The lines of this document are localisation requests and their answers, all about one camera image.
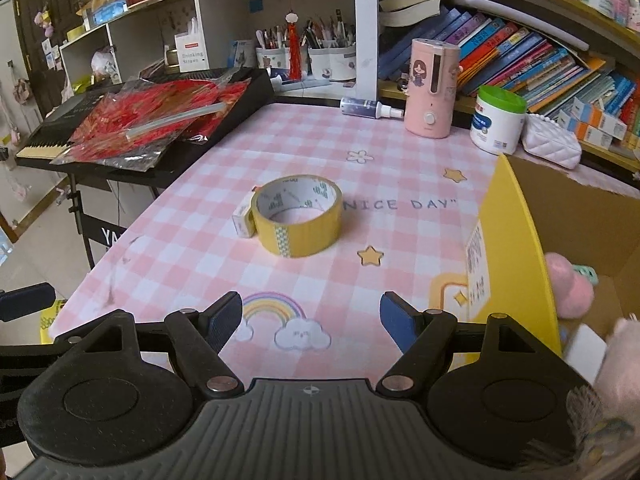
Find orange white medicine box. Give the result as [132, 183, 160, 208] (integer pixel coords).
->
[556, 98, 627, 150]

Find yellow tape roll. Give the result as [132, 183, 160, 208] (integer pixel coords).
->
[252, 174, 343, 258]

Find spray bottle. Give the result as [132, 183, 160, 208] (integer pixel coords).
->
[340, 98, 404, 120]

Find white drinking straws box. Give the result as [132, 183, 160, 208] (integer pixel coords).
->
[175, 30, 209, 73]

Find white quilted purse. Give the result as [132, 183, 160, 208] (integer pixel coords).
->
[521, 114, 582, 170]

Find yellow plastic bag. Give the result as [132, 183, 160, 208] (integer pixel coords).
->
[39, 299, 66, 344]

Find red tassel ornament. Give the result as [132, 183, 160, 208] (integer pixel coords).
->
[285, 11, 303, 80]

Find yellow cardboard box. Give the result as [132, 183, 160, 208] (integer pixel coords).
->
[465, 155, 639, 353]

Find pink humidifier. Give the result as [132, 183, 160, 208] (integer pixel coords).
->
[404, 39, 460, 139]

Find white small eraser box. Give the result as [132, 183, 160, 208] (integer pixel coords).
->
[231, 185, 260, 238]

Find red decorations in plastic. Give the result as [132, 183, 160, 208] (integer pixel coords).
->
[52, 77, 250, 172]

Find mint green comb case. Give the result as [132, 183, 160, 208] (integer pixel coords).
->
[573, 264, 599, 286]

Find small pink plush ball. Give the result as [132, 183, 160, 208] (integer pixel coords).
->
[544, 252, 594, 320]

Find large pink plush pig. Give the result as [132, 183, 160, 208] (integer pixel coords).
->
[594, 318, 640, 434]

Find white pen holder left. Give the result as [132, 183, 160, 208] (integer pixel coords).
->
[255, 47, 290, 70]

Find pink checkered tablecloth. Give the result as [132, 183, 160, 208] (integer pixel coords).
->
[46, 102, 640, 386]

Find black electronic keyboard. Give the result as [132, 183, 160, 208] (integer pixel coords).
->
[14, 68, 273, 188]

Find white pen holder right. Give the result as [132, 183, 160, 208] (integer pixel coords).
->
[308, 46, 357, 82]

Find row of leaning books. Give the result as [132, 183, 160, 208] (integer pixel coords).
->
[378, 0, 620, 112]

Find white charger plug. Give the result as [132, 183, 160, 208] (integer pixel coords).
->
[563, 324, 608, 385]

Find white jar green lid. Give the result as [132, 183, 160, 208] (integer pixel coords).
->
[470, 86, 527, 155]

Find white pen holder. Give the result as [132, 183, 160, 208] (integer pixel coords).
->
[255, 47, 290, 70]
[308, 46, 357, 82]

